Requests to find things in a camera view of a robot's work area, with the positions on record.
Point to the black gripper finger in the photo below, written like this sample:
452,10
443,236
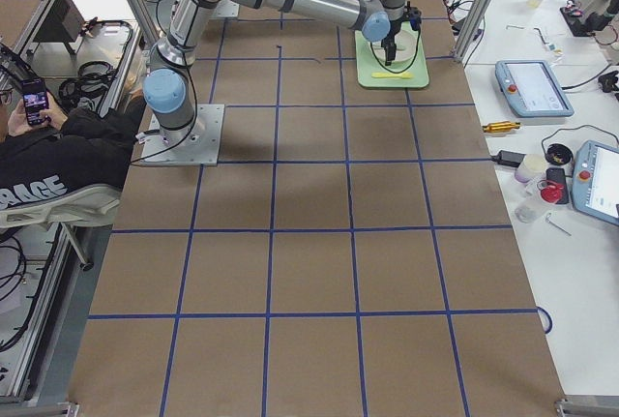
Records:
390,50

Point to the black round dish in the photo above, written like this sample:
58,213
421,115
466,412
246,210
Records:
558,154

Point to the blue teach pendant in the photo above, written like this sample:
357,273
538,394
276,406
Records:
531,89
595,181

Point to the red round cap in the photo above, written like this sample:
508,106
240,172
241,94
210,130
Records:
550,191

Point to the white office chair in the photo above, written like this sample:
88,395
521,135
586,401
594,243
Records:
92,206

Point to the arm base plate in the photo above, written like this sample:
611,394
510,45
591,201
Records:
197,143
226,9

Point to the white round plate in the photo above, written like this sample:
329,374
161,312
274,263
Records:
406,43

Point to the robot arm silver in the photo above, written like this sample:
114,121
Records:
168,89

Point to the upper blue teach pendant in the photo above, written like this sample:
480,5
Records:
531,89

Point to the green plastic tray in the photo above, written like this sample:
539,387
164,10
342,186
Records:
408,70

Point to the gold metal cylinder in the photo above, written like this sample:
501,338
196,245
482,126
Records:
502,127

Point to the lower blue teach pendant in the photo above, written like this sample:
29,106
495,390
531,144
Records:
595,181

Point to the aluminium frame post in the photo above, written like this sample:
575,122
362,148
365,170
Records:
469,28

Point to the smartphone held by person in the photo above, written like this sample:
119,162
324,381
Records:
35,99

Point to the person in black hoodie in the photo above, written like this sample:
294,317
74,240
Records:
67,152

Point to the black smartphone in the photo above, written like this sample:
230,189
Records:
558,176

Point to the white lavender cup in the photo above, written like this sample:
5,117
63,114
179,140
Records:
530,167

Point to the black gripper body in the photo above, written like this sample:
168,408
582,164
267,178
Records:
393,33

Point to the black power adapter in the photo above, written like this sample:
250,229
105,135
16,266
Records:
508,158

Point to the silver allen key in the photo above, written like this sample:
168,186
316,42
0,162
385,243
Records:
553,223

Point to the yellow plastic fork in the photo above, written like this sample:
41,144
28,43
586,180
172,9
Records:
386,75

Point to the clear plastic cup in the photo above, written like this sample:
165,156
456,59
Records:
531,208

